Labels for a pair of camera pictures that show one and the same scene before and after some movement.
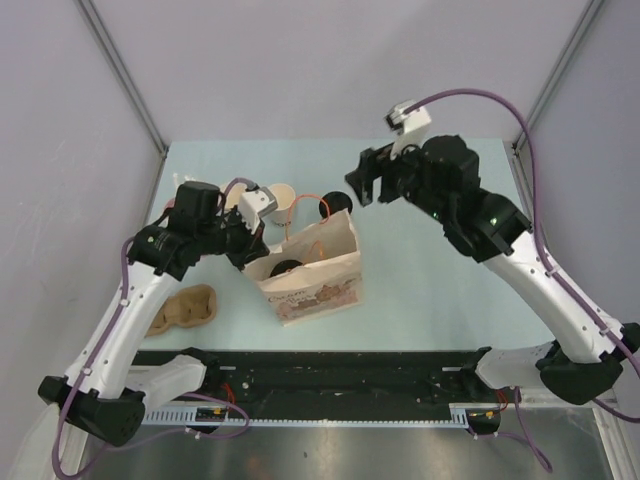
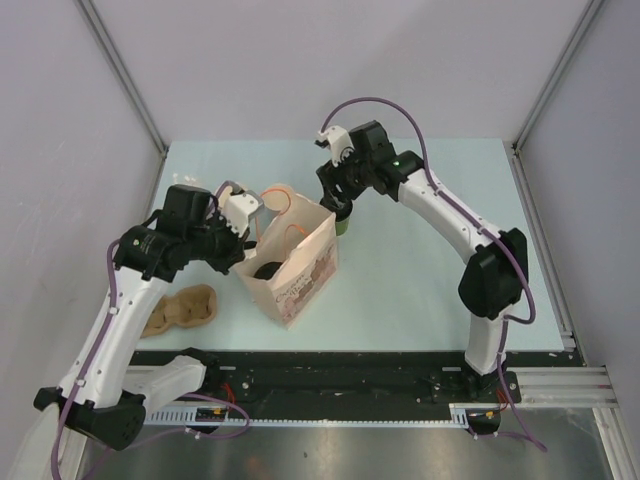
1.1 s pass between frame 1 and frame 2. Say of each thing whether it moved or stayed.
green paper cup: moved
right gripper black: moved
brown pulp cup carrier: stayed
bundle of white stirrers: stayed
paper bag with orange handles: moved
